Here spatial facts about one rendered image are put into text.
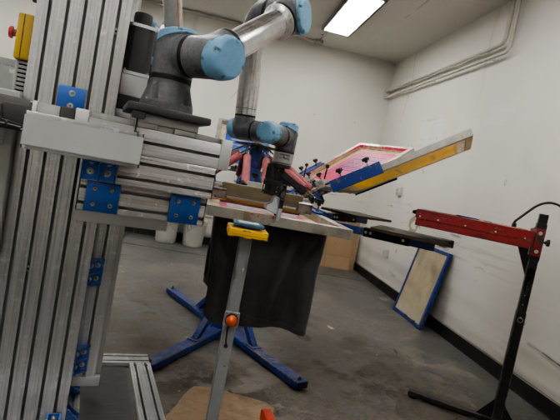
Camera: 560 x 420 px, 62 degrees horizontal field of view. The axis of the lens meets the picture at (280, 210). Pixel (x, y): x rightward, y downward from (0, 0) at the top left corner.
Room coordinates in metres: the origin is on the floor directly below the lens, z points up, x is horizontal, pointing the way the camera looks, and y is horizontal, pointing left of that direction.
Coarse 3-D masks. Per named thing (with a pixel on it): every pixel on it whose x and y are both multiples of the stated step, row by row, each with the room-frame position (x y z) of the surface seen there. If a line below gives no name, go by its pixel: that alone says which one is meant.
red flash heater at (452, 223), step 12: (420, 216) 2.50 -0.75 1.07; (432, 216) 2.48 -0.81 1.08; (444, 216) 2.46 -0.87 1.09; (456, 216) 2.47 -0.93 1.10; (444, 228) 2.46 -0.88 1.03; (456, 228) 2.44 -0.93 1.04; (468, 228) 2.42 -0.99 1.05; (480, 228) 2.40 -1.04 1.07; (492, 228) 2.38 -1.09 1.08; (504, 228) 2.36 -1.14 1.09; (516, 228) 2.34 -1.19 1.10; (492, 240) 2.38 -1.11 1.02; (504, 240) 2.36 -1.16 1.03; (516, 240) 2.34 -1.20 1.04; (528, 240) 2.32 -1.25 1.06
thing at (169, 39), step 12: (168, 36) 1.29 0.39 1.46; (180, 36) 1.29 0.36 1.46; (156, 48) 1.32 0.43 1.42; (168, 48) 1.29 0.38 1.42; (180, 48) 1.27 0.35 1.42; (156, 60) 1.31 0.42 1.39; (168, 60) 1.29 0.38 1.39; (180, 60) 1.27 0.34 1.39; (168, 72) 1.29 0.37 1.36; (180, 72) 1.30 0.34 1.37
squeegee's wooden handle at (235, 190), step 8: (224, 184) 2.25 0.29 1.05; (232, 184) 2.25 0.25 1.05; (240, 184) 2.27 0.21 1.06; (232, 192) 2.26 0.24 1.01; (240, 192) 2.26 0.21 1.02; (248, 192) 2.27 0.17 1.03; (256, 192) 2.27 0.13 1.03; (256, 200) 2.28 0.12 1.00; (264, 200) 2.28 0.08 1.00; (288, 200) 2.30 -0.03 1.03; (296, 200) 2.31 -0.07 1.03; (296, 208) 2.31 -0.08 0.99
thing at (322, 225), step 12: (216, 216) 1.66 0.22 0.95; (228, 216) 1.67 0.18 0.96; (240, 216) 1.67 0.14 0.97; (252, 216) 1.68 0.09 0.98; (264, 216) 1.69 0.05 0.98; (312, 216) 2.26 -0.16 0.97; (288, 228) 1.70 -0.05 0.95; (300, 228) 1.71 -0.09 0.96; (312, 228) 1.72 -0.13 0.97; (324, 228) 1.72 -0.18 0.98; (336, 228) 1.73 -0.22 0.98; (348, 228) 1.77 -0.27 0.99
